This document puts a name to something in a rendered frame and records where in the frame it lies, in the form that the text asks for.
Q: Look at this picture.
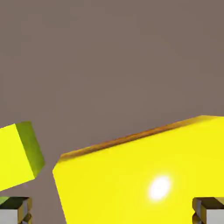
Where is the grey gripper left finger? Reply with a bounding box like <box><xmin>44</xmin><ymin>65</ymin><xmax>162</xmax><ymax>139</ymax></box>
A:
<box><xmin>0</xmin><ymin>196</ymin><xmax>33</xmax><ymax>224</ymax></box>

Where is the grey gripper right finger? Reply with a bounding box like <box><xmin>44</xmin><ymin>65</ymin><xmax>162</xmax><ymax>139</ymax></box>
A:
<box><xmin>192</xmin><ymin>196</ymin><xmax>224</xmax><ymax>224</ymax></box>

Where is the small yellow cube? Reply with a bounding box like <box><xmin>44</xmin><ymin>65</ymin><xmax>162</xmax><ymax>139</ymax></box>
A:
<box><xmin>0</xmin><ymin>120</ymin><xmax>46</xmax><ymax>192</ymax></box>

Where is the large yellow box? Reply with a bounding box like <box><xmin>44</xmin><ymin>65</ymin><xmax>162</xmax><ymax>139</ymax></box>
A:
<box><xmin>52</xmin><ymin>115</ymin><xmax>224</xmax><ymax>224</ymax></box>

